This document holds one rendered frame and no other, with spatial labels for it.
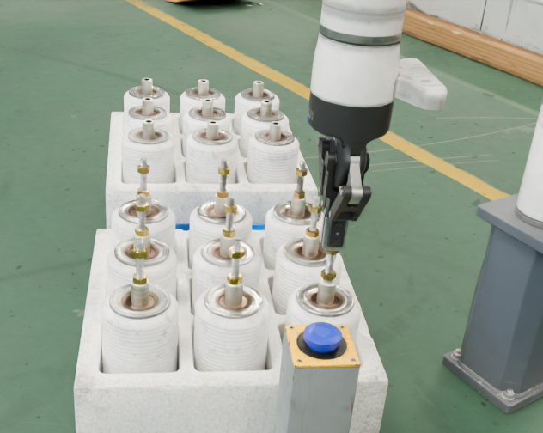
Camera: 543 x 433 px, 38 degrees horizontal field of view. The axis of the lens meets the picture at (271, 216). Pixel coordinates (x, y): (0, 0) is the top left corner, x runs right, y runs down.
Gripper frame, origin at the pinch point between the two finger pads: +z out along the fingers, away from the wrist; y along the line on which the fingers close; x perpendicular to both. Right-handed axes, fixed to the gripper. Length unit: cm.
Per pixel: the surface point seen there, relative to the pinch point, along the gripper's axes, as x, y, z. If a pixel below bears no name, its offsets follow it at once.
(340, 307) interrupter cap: 6.1, -14.9, 19.5
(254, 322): -5.0, -13.2, 20.3
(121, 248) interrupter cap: -21.8, -29.6, 19.5
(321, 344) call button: -0.3, 2.0, 12.2
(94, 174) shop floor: -32, -106, 44
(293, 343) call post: -2.8, -0.1, 13.6
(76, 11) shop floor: -49, -260, 44
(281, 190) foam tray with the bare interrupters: 6, -63, 27
